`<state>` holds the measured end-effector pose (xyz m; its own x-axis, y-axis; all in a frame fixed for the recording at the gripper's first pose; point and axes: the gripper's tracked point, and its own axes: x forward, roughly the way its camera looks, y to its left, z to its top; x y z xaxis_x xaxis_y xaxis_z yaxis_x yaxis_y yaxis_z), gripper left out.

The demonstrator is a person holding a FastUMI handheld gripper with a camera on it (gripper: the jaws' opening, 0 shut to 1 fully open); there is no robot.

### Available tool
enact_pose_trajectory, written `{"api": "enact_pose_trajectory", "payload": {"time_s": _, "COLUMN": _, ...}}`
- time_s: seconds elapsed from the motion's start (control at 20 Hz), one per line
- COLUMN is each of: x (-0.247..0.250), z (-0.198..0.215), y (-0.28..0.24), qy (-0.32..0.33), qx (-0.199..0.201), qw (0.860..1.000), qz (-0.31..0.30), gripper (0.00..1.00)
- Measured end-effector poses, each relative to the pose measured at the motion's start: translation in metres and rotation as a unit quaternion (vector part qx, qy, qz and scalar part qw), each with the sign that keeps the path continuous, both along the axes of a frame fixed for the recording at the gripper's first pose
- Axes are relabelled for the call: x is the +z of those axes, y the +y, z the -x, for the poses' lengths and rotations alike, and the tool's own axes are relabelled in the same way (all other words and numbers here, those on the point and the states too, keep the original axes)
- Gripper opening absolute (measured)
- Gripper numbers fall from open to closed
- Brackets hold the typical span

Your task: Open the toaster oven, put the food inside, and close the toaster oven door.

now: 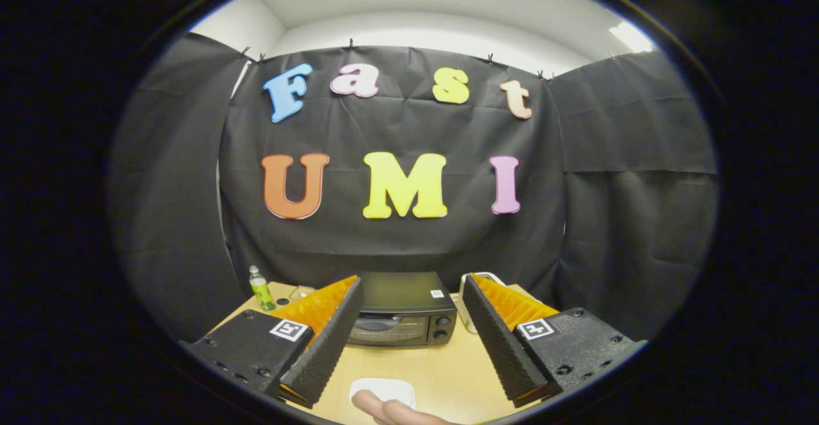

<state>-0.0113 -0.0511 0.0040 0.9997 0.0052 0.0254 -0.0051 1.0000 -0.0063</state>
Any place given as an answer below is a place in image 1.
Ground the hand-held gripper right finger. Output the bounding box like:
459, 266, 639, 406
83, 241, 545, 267
461, 273, 648, 408

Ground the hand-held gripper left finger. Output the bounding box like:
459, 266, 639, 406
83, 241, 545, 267
181, 276, 364, 410

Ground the white square plate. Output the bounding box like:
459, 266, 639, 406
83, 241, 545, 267
349, 378, 417, 411

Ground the black toaster oven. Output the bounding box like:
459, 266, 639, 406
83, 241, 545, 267
347, 271, 459, 348

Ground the white pop-up toaster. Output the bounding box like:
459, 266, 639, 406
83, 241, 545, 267
458, 271, 506, 335

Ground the green label plastic bottle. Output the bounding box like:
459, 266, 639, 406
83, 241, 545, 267
248, 265, 277, 312

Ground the black backdrop cloth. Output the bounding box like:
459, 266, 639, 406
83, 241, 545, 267
109, 31, 719, 342

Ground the ceiling light panel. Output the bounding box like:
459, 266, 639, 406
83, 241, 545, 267
608, 20, 655, 53

